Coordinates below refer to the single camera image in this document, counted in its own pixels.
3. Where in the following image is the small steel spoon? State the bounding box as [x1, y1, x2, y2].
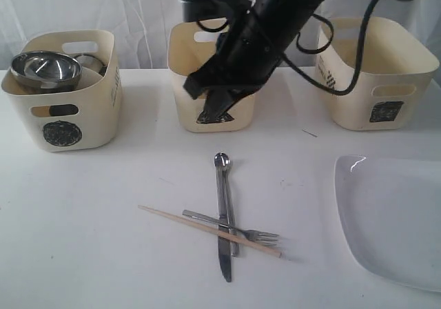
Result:
[213, 152, 240, 257]

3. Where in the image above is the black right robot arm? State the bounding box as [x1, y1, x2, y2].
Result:
[180, 0, 413, 123]

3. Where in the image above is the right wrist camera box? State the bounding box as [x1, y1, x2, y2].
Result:
[179, 0, 252, 22]

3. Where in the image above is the white square plate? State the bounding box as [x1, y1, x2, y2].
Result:
[334, 155, 440, 292]

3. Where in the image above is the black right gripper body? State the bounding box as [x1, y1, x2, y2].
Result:
[213, 10, 281, 97]

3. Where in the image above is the stainless steel bowl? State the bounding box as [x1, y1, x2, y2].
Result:
[10, 50, 83, 94]

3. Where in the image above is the white ceramic bowl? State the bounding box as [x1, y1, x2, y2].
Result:
[74, 68, 103, 90]

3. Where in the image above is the white backdrop curtain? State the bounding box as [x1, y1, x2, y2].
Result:
[1, 0, 440, 70]

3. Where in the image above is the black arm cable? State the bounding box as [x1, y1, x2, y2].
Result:
[194, 0, 385, 97]

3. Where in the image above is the wooden chopstick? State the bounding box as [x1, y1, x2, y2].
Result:
[138, 205, 282, 258]

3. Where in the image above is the steel fork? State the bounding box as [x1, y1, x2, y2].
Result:
[182, 210, 279, 247]

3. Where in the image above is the cream bin with square mark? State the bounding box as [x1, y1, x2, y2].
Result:
[314, 17, 440, 131]

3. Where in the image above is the cream bin with triangle mark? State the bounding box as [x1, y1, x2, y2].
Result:
[167, 22, 256, 133]

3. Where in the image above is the steel table knife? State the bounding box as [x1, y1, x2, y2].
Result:
[216, 170, 232, 283]

